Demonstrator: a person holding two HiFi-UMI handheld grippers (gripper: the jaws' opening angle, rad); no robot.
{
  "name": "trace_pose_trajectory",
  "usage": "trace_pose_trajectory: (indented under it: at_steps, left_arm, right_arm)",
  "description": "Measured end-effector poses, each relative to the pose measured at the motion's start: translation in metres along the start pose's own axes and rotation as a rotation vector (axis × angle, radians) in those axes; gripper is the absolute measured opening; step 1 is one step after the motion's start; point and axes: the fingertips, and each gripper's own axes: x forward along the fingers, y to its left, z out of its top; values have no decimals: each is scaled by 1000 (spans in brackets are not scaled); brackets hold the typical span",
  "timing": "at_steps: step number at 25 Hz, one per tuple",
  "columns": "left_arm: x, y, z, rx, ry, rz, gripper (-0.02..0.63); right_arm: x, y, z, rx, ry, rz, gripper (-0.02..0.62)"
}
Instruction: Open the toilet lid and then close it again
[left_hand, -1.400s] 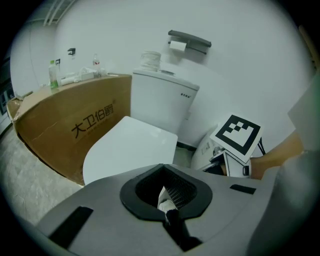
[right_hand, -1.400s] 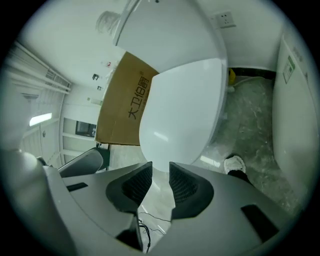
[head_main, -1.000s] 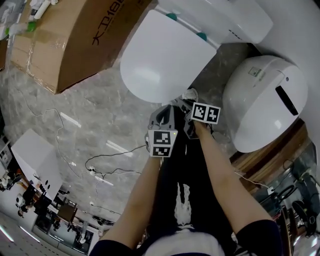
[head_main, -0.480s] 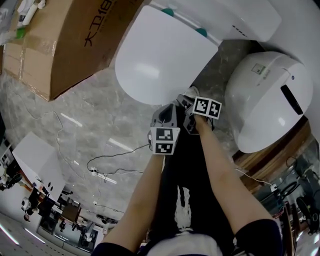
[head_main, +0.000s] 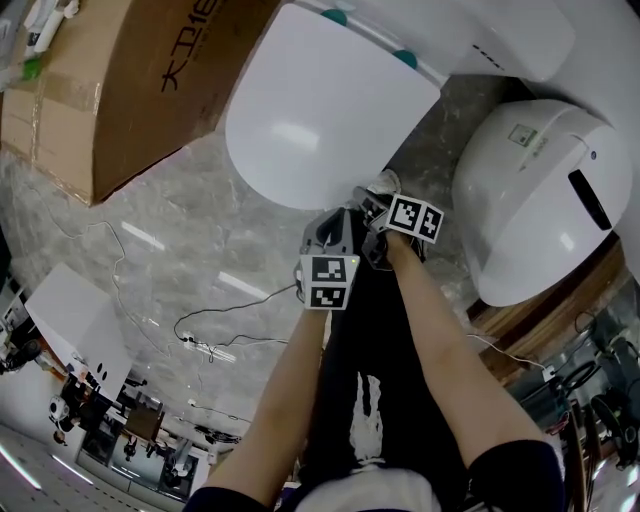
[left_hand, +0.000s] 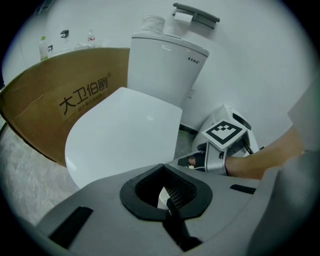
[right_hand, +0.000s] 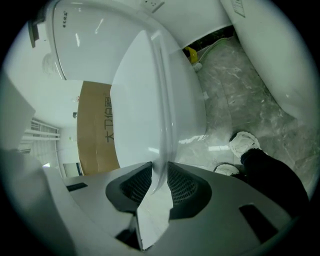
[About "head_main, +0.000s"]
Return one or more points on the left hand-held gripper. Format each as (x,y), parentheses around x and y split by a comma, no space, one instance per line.
(327,280)

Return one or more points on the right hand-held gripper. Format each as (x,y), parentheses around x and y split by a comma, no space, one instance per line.
(415,217)

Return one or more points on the person's right forearm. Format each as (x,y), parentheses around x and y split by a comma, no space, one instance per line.
(450,350)

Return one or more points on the person's left forearm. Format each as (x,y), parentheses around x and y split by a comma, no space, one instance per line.
(280,390)

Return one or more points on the white ceramic toilet with tank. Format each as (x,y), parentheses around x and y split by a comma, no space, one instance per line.
(475,35)

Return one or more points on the person's white shoe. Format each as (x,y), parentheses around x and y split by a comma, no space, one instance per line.
(385,181)

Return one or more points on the black printed trousers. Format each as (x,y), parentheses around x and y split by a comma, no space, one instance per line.
(350,325)

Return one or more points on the white power strip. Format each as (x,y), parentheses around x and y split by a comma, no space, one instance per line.
(189,341)

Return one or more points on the brown wooden pallet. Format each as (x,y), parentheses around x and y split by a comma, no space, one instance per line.
(550,310)

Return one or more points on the white plug charger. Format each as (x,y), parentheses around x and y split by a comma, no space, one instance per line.
(549,372)

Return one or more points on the large brown cardboard box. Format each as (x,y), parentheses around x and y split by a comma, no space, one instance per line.
(125,100)

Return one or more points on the white and navy shirt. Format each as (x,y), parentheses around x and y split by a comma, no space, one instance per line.
(370,490)

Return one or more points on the white metal cabinet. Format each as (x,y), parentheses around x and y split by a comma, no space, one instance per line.
(80,325)

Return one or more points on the clear bottle with green label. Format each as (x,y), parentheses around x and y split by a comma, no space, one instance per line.
(32,69)

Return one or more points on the white tube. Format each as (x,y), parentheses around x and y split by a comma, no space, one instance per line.
(49,31)

